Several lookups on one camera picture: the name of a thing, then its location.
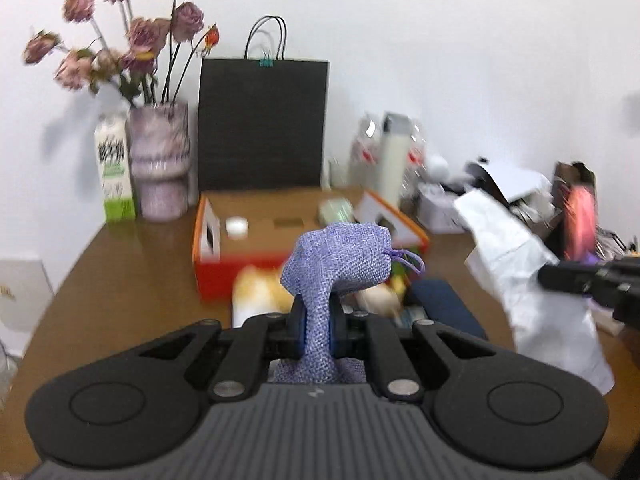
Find clear water bottle red label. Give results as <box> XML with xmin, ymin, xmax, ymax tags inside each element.
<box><xmin>349</xmin><ymin>115</ymin><xmax>383</xmax><ymax>192</ymax></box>
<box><xmin>407</xmin><ymin>124</ymin><xmax>429</xmax><ymax>192</ymax></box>

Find crumpled clear plastic bag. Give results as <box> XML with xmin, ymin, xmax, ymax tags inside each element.
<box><xmin>319</xmin><ymin>198</ymin><xmax>357</xmax><ymax>226</ymax></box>

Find black paper bag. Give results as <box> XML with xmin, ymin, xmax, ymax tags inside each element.
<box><xmin>197</xmin><ymin>16</ymin><xmax>331</xmax><ymax>192</ymax></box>

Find green white milk carton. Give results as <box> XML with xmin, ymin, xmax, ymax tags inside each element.
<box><xmin>94</xmin><ymin>113</ymin><xmax>137</xmax><ymax>224</ymax></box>

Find yellow plush toy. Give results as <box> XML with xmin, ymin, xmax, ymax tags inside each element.
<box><xmin>232</xmin><ymin>266</ymin><xmax>296</xmax><ymax>328</ymax></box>

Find white paper sheet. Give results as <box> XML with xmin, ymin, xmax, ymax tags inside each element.
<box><xmin>464</xmin><ymin>159</ymin><xmax>552</xmax><ymax>203</ymax></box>

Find white thermos bottle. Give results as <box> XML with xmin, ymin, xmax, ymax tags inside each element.
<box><xmin>380</xmin><ymin>112</ymin><xmax>414</xmax><ymax>211</ymax></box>

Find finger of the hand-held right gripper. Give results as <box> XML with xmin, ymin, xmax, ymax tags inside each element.
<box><xmin>539</xmin><ymin>258</ymin><xmax>640</xmax><ymax>306</ymax></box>

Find dried pink roses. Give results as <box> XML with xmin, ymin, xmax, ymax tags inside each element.
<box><xmin>22</xmin><ymin>0</ymin><xmax>221</xmax><ymax>109</ymax></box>

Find navy zip pouch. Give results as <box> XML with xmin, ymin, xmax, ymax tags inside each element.
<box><xmin>400</xmin><ymin>279</ymin><xmax>489</xmax><ymax>342</ymax></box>

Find clear acrylic holder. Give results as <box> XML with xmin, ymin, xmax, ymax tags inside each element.
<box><xmin>327</xmin><ymin>157</ymin><xmax>352</xmax><ymax>192</ymax></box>

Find tablet with black case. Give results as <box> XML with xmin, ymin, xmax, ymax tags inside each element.
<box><xmin>552</xmin><ymin>160</ymin><xmax>599</xmax><ymax>264</ymax></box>

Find white tin box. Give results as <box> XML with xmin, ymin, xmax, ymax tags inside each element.
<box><xmin>416</xmin><ymin>184</ymin><xmax>469</xmax><ymax>234</ymax></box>

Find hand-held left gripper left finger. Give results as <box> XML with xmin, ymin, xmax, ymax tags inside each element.
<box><xmin>137</xmin><ymin>294</ymin><xmax>307</xmax><ymax>403</ymax></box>

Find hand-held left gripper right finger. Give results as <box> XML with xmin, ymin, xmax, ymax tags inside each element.
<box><xmin>330</xmin><ymin>305</ymin><xmax>501</xmax><ymax>403</ymax></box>

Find white round speaker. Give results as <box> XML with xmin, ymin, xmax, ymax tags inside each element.
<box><xmin>429</xmin><ymin>155</ymin><xmax>452</xmax><ymax>182</ymax></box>

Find orange cardboard box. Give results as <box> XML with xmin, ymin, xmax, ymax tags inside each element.
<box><xmin>192</xmin><ymin>189</ymin><xmax>431</xmax><ymax>302</ymax></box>

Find wooden desktop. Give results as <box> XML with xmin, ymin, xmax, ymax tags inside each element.
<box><xmin>0</xmin><ymin>186</ymin><xmax>640</xmax><ymax>413</ymax></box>

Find tangle of black cables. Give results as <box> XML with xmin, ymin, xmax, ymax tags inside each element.
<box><xmin>596</xmin><ymin>230</ymin><xmax>640</xmax><ymax>262</ymax></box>

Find purple woven drawstring pouch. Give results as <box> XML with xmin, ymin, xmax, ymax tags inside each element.
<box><xmin>272</xmin><ymin>221</ymin><xmax>426</xmax><ymax>386</ymax></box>

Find purple white ceramic vase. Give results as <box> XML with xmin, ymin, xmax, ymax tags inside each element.
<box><xmin>127</xmin><ymin>101</ymin><xmax>193</xmax><ymax>222</ymax></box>

